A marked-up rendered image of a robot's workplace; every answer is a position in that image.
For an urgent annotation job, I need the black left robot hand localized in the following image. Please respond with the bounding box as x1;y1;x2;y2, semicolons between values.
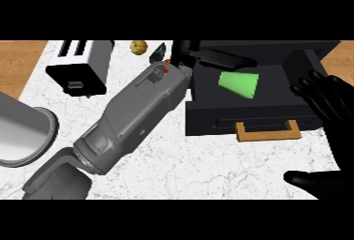
169;40;257;69

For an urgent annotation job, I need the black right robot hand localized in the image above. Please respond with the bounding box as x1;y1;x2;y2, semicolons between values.
281;69;354;201

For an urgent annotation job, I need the green cup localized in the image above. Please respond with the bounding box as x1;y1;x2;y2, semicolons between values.
216;71;260;99

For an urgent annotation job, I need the black open drawer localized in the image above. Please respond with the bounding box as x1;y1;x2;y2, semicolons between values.
188;60;322;111

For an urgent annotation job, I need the black drawer front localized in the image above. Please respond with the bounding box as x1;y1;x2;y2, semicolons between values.
185;104;324;137

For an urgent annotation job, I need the dark green bottle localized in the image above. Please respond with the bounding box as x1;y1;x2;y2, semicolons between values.
147;41;169;64

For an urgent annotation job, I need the black cabinet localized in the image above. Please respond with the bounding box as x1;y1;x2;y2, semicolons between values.
197;40;343;95

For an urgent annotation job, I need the yellow-brown potato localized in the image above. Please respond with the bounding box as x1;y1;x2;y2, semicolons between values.
128;40;148;56

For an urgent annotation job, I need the black and white toaster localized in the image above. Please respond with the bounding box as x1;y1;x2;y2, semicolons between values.
44;40;116;98

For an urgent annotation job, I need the grey metal pot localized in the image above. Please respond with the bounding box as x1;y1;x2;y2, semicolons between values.
0;90;60;169

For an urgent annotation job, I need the wooden drawer handle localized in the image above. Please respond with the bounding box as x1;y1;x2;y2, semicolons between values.
232;119;302;143

